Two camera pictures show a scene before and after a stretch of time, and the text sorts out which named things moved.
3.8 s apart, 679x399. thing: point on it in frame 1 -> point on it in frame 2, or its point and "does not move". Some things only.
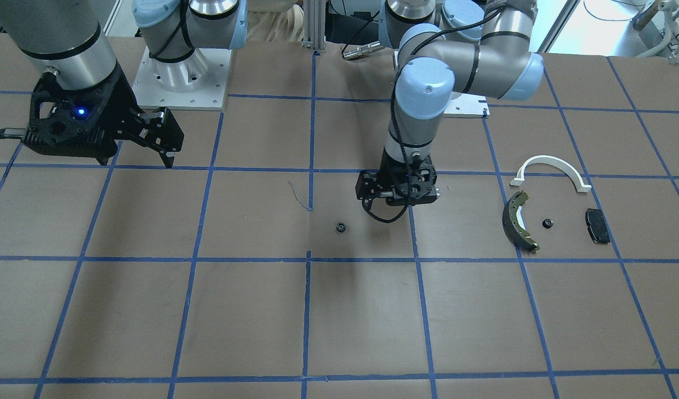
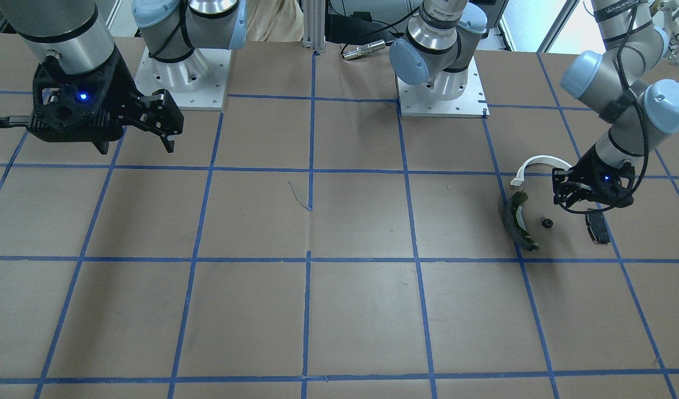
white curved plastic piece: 581,187 does not move
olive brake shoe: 511,223 does not move
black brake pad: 596,223 does not move
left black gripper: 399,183 -> 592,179
